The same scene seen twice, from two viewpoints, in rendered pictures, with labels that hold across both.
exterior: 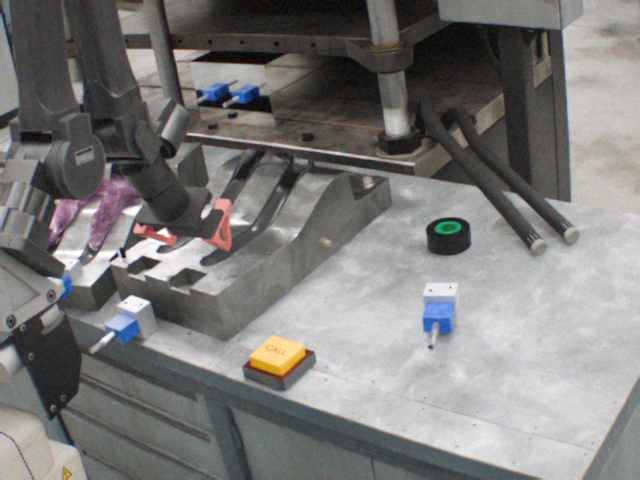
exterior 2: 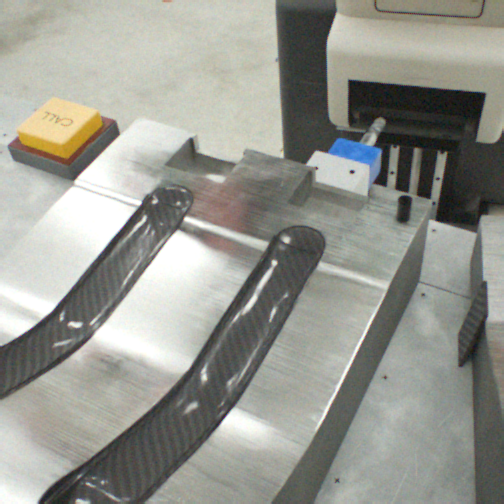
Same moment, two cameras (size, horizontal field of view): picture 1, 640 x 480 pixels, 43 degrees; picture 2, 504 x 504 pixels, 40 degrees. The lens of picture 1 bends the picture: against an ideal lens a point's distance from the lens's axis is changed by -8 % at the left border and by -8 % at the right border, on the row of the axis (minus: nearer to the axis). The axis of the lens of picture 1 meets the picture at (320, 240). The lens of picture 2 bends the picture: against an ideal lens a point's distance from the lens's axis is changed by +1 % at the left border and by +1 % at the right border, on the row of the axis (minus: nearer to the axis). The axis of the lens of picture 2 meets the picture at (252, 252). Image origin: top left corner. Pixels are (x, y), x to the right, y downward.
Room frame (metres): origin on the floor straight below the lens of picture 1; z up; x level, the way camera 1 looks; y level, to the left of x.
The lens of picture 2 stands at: (1.66, 0.19, 1.24)
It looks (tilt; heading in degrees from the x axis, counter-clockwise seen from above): 47 degrees down; 173
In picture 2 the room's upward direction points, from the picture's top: 7 degrees counter-clockwise
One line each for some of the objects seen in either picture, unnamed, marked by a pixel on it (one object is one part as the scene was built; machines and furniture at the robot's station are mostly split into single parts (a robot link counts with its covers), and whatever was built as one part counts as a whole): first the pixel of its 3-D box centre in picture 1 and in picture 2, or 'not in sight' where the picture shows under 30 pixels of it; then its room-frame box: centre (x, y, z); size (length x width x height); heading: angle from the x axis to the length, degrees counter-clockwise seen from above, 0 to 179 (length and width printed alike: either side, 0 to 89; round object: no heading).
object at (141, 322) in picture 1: (118, 331); (354, 161); (1.19, 0.36, 0.83); 0.13 x 0.05 x 0.05; 139
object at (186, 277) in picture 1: (189, 286); (210, 174); (1.22, 0.22, 0.87); 0.05 x 0.05 x 0.04; 49
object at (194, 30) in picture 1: (291, 26); not in sight; (2.48, -0.03, 0.96); 1.29 x 0.83 x 0.18; 49
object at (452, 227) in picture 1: (448, 236); not in sight; (1.34, -0.23, 0.82); 0.08 x 0.08 x 0.04
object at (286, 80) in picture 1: (288, 63); not in sight; (2.39, 0.00, 0.87); 0.50 x 0.27 x 0.17; 139
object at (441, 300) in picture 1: (437, 321); not in sight; (1.07, -0.15, 0.83); 0.13 x 0.05 x 0.05; 161
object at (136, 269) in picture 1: (146, 273); (331, 211); (1.29, 0.30, 0.87); 0.05 x 0.05 x 0.04; 49
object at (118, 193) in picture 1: (97, 200); not in sight; (1.59, 0.43, 0.90); 0.26 x 0.18 x 0.08; 157
